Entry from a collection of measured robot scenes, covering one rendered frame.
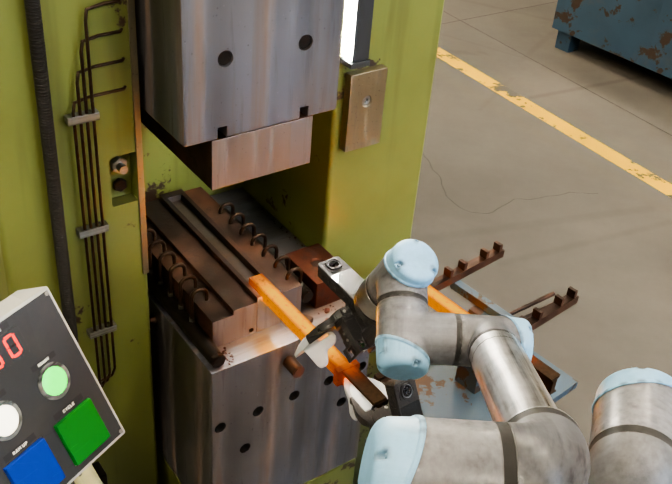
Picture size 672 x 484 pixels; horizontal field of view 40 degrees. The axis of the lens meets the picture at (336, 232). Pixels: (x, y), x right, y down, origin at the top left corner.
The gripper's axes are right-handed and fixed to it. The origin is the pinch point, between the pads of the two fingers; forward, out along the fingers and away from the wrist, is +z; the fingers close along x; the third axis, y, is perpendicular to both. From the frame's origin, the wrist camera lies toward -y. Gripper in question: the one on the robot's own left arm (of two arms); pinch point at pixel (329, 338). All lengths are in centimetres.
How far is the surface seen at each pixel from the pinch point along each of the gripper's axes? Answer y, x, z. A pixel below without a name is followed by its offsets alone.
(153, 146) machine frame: -62, -1, 29
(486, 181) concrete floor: -77, 196, 164
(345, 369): 6.5, -0.8, -1.4
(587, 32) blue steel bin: -152, 342, 186
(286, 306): -10.9, 0.1, 9.3
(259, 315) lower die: -13.3, -2.2, 16.9
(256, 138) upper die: -32.6, -3.7, -17.5
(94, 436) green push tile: -0.8, -42.4, 5.0
